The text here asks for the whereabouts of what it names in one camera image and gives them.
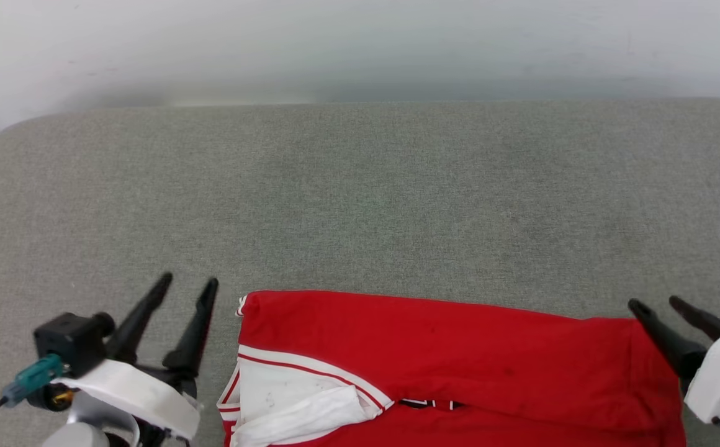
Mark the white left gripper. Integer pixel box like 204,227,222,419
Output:
55,271,220,442

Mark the red and white jersey garment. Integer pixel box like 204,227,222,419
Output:
217,289,689,447

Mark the grey fabric work surface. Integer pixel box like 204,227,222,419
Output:
0,98,720,447

